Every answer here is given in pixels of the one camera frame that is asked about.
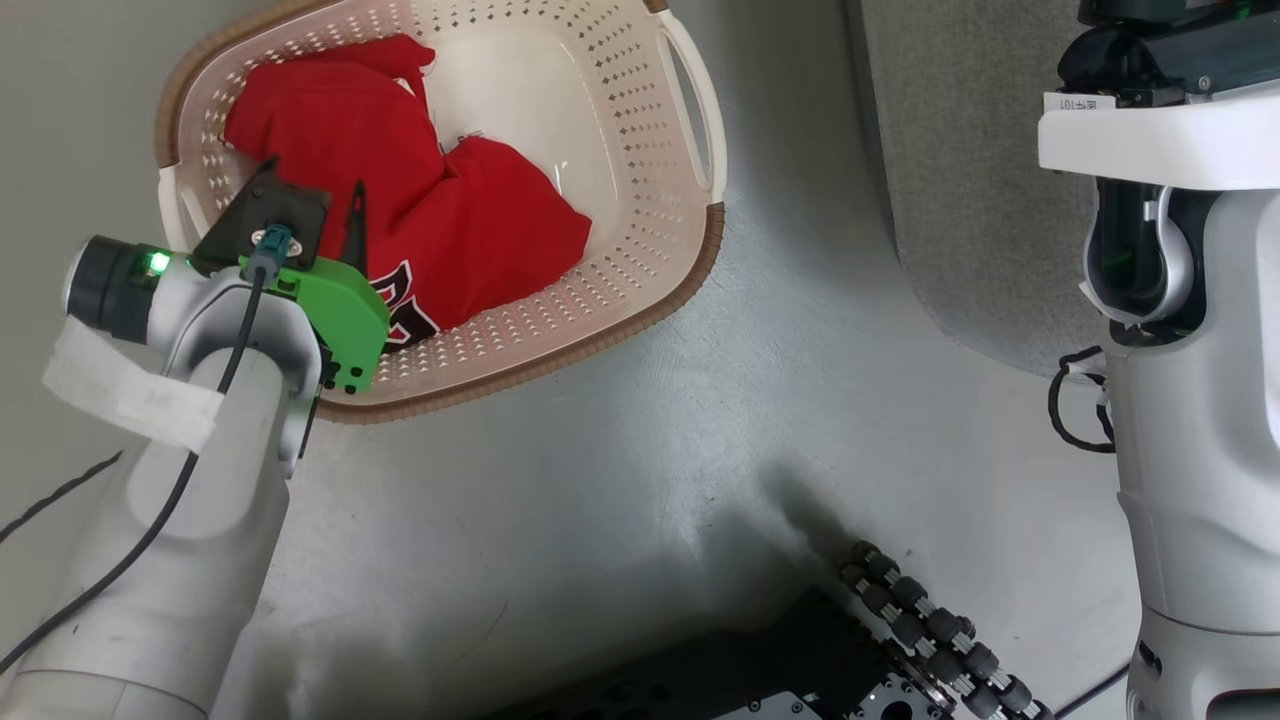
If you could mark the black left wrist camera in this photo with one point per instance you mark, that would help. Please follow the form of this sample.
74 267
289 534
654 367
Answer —
260 205

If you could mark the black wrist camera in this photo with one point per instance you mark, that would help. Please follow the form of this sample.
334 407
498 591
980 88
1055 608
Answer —
260 205
1170 55

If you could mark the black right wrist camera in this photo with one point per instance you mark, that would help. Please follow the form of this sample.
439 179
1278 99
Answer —
1170 55

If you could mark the cream perforated laundry basket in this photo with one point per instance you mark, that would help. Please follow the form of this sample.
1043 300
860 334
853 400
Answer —
620 200

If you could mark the white paper tag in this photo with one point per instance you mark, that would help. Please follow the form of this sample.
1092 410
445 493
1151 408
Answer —
125 390

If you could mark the white numbered label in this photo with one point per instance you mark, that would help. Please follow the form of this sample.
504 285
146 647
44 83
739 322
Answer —
1078 102

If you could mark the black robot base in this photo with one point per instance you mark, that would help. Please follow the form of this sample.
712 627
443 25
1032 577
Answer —
740 670

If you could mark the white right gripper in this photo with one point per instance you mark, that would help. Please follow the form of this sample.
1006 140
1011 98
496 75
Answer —
1180 140

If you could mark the red garment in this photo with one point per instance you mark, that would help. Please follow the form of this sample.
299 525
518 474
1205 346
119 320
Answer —
470 220

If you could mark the grey fabric cushion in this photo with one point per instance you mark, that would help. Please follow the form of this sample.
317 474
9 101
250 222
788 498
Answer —
960 170

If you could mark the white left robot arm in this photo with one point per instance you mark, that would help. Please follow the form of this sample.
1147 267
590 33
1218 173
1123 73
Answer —
190 520

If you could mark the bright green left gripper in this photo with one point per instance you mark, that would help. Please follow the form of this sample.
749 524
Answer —
345 315

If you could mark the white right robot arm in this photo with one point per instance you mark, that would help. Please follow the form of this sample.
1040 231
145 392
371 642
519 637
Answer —
1200 450

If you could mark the black roller mecanum wheel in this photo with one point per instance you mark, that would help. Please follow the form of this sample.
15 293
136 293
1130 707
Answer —
940 630

